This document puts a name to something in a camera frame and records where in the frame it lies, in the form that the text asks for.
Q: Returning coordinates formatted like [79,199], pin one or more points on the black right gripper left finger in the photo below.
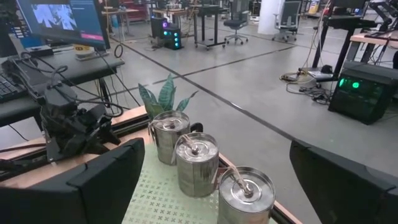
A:
[77,199]

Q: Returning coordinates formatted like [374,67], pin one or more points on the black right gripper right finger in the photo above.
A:
[348,199]

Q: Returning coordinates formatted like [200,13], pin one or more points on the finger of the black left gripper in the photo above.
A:
[109,133]
[88,145]

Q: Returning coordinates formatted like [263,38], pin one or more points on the silver tin candle with tag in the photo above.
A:
[197,168]
[166,143]
[245,199]

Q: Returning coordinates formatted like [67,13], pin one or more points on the green snake plant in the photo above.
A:
[164,96]

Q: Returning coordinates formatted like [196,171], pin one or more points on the black keyboard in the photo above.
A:
[7,88]

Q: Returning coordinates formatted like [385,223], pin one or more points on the white container yellow label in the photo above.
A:
[83,51]

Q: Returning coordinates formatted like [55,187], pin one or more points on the green perforated metal shelf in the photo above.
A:
[158,199]

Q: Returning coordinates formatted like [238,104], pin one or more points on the black computer monitor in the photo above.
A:
[71,18]

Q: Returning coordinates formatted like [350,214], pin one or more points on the black computer green lights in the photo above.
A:
[360,93]

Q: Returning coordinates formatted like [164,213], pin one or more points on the black computer tower coloured lights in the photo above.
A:
[169,34]

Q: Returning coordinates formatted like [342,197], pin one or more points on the black office chair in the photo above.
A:
[236,23]

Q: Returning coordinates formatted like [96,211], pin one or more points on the black standing desk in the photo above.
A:
[342,23]

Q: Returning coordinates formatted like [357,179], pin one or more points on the grey office chair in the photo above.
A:
[289,18]

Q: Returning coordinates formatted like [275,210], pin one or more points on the white building column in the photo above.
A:
[270,18]

